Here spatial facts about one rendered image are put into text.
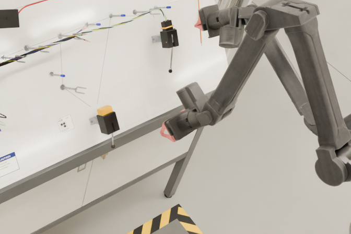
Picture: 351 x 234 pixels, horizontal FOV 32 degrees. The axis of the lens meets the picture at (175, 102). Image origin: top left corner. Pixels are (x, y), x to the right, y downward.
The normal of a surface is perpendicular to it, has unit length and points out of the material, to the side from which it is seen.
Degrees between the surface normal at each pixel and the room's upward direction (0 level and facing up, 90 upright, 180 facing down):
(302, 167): 0
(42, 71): 49
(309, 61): 88
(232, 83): 90
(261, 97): 0
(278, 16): 90
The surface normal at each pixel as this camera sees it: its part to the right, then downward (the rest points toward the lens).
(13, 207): 0.61, 0.69
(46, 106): 0.61, 0.10
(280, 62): -0.35, -0.15
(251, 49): -0.65, 0.46
